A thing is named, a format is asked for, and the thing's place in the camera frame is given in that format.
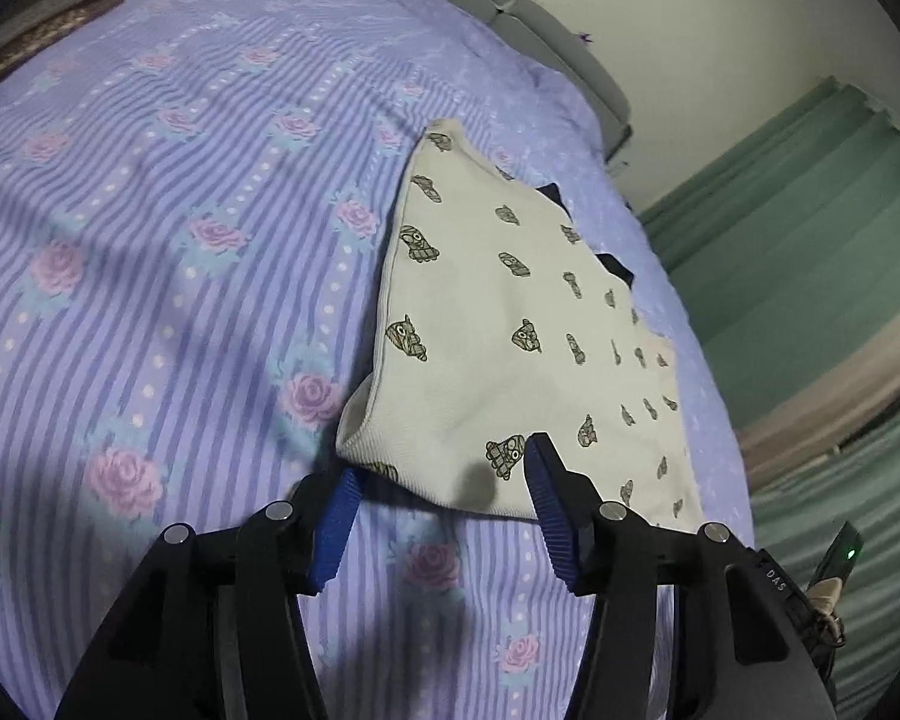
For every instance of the beige folded cloth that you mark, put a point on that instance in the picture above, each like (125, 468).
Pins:
(52, 4)

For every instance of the brown patterned folded cloth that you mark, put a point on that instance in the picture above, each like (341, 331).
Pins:
(22, 52)

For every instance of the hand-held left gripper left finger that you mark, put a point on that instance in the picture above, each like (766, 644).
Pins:
(330, 532)

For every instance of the cream printed polo shirt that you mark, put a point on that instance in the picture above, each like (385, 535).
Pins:
(495, 315)

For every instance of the green curtain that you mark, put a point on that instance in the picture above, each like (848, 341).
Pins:
(877, 510)
(810, 225)

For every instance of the beige curtain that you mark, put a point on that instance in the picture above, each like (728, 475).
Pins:
(832, 405)

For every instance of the bed with purple floral sheet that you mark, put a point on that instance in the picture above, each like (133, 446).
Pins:
(157, 277)

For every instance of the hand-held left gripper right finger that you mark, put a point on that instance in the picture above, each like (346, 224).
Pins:
(551, 510)

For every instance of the grey padded headboard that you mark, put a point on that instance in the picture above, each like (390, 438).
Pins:
(540, 37)

